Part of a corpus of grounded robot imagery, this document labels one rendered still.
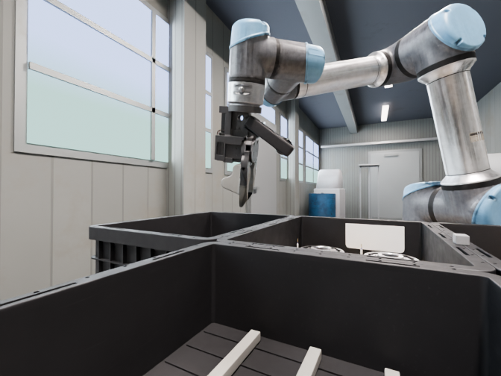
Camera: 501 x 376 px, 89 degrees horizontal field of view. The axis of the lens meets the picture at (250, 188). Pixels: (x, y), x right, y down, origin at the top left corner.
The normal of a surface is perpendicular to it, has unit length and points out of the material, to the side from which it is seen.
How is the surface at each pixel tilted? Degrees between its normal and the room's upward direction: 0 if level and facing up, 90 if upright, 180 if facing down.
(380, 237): 90
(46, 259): 90
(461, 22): 82
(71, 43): 90
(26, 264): 90
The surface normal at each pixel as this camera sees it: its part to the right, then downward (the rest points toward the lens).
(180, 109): -0.44, -0.01
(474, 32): 0.21, -0.15
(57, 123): 0.90, 0.00
